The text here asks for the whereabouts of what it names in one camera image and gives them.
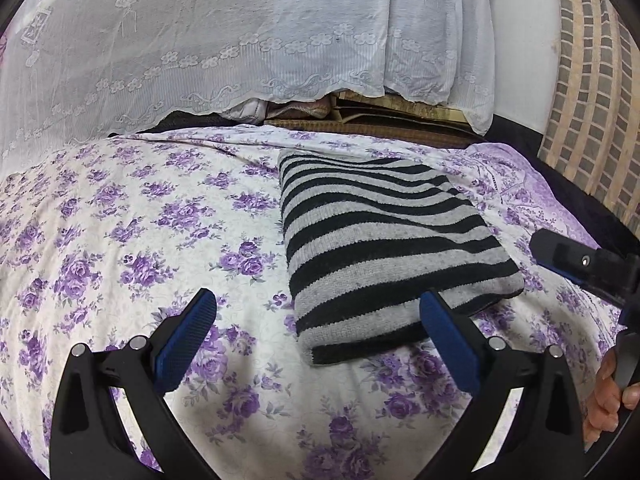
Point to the lilac floral cloth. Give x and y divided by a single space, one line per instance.
525 185

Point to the brown pink striped cloth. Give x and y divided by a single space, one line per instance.
300 109

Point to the brown cardboard sheets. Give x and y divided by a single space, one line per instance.
395 110

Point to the purple floral bed sheet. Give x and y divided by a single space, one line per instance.
125 220

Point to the black grey striped sweater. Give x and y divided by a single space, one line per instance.
380 240

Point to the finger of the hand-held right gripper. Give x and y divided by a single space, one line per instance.
565 260

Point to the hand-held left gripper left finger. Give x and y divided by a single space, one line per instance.
187 340

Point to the person's right hand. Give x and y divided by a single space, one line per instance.
602 400

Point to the brown grey checked pillow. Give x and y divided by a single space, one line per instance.
585 85

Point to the white folded cloth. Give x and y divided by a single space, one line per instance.
245 111

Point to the white lace cloth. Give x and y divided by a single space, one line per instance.
200 35

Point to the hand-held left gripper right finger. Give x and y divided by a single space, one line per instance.
450 345

